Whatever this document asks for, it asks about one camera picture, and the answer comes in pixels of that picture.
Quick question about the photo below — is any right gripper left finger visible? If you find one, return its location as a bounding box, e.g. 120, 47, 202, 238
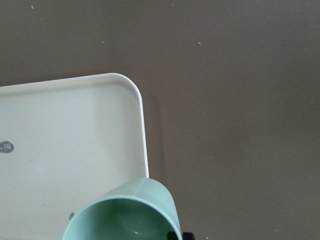
167, 231, 177, 240

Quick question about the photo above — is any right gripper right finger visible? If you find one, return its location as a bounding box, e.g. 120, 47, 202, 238
182, 232, 194, 240

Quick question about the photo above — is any green plastic cup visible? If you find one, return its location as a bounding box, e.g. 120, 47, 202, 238
62, 178, 183, 240

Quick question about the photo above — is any cream rabbit print tray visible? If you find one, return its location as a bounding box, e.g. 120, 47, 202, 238
0, 73, 149, 240

